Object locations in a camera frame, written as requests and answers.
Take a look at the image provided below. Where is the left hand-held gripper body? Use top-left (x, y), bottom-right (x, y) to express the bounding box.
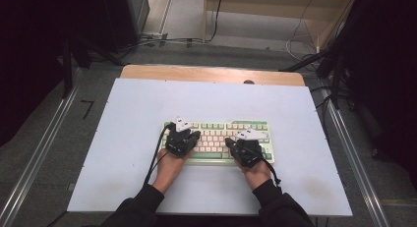
top-left (165, 116), bottom-right (195, 158)

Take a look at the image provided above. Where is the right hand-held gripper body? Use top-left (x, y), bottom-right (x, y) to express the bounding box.
top-left (230, 128), bottom-right (270, 169)

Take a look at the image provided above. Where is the green and pink keyboard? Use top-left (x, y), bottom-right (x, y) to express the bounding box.
top-left (158, 119), bottom-right (275, 166)

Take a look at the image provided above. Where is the person's right hand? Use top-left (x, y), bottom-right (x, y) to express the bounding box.
top-left (235, 159), bottom-right (273, 192)

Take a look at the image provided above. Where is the person's left hand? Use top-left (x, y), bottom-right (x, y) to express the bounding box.
top-left (152, 149), bottom-right (194, 195)

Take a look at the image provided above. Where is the black tripod stand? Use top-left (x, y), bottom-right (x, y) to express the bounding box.
top-left (278, 49), bottom-right (349, 111)

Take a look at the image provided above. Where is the black metal stand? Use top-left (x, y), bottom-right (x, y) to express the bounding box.
top-left (60, 35), bottom-right (75, 99)

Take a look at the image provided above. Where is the black cabinet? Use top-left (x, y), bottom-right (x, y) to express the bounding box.
top-left (101, 0), bottom-right (151, 54)

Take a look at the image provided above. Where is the light wooden shelf unit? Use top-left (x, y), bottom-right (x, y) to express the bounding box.
top-left (202, 0), bottom-right (360, 50)

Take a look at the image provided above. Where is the black curtain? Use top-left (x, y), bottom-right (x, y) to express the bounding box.
top-left (0, 0), bottom-right (109, 146)
top-left (343, 0), bottom-right (417, 189)

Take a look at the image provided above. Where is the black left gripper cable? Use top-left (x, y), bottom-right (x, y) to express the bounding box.
top-left (143, 126), bottom-right (172, 186)

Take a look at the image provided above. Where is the bundle of floor cables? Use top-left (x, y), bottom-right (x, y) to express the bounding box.
top-left (123, 31), bottom-right (207, 55)

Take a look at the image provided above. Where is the aluminium floor rail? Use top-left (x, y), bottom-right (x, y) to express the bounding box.
top-left (0, 85), bottom-right (81, 227)
top-left (322, 88), bottom-right (391, 227)

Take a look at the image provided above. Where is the black hanging cable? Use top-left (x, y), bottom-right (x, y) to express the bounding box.
top-left (208, 0), bottom-right (225, 43)

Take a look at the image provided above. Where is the white cable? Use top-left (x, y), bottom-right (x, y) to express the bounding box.
top-left (285, 0), bottom-right (321, 63)

